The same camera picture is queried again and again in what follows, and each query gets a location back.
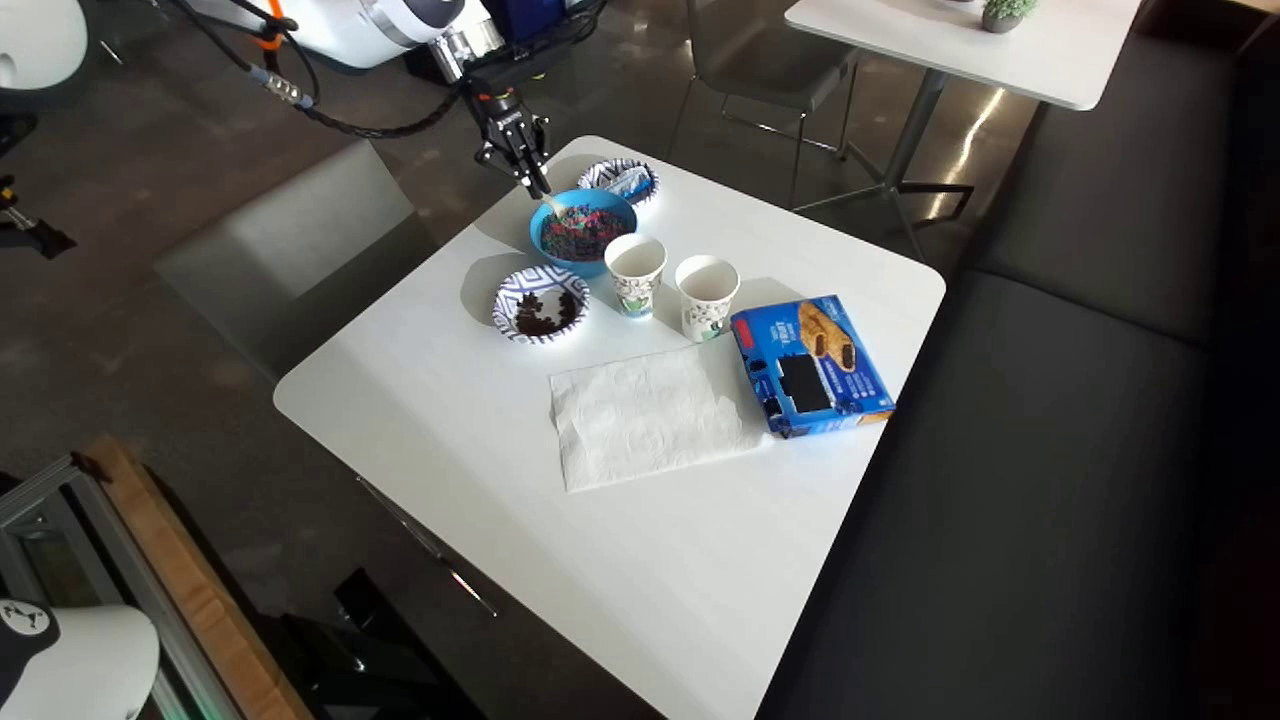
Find blue cookie box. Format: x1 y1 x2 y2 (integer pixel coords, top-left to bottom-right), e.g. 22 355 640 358
730 290 896 440

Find white paper napkin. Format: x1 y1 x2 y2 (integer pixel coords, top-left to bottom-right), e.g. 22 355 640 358
547 348 776 497

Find aluminium profile frame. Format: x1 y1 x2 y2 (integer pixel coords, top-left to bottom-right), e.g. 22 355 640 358
0 456 246 720

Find white side table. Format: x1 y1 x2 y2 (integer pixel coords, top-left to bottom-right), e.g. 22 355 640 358
782 0 1147 222

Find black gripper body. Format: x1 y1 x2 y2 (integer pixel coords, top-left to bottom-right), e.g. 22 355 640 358
468 77 553 163

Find dark upholstered bench seat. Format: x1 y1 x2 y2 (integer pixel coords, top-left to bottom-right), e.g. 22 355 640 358
755 0 1280 720

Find colourful gravel pieces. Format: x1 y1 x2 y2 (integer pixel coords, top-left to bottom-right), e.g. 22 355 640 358
539 206 630 264

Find patterned paper bowl with chocolate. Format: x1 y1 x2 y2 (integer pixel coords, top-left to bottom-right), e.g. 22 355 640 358
492 261 593 352

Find dark chocolate pieces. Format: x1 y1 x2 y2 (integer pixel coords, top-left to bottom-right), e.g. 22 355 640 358
515 290 581 338

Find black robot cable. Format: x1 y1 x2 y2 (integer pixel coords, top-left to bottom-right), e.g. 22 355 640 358
172 0 478 141

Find patterned paper bowl with packet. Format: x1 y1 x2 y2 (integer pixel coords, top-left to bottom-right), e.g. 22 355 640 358
574 157 660 210

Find white domed device black logo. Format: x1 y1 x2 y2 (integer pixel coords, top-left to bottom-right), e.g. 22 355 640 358
0 596 165 720

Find blue bowl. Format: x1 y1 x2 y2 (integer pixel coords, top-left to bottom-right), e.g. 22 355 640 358
523 182 640 276

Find wooden board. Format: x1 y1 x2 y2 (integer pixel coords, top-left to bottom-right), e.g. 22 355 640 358
71 436 314 720

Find white patterned paper cup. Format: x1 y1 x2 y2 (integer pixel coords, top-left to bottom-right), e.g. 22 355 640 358
672 250 744 344
602 233 667 319

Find blue white snack packet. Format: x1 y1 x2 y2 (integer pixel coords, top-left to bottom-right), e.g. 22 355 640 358
584 159 654 201

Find white plastic spoon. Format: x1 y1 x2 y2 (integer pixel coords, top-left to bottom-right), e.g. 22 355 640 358
536 193 602 233

